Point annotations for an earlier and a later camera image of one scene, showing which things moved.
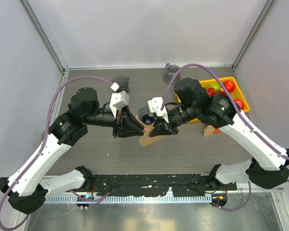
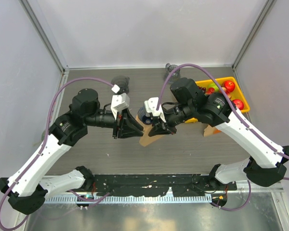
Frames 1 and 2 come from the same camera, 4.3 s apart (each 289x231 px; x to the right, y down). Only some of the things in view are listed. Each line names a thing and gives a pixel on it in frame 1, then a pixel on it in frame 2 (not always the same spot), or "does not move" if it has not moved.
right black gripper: [160, 125] does not move
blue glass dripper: [143, 115] does not move
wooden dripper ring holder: [145, 125] does not move
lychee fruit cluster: [211, 92] -> [228, 94]
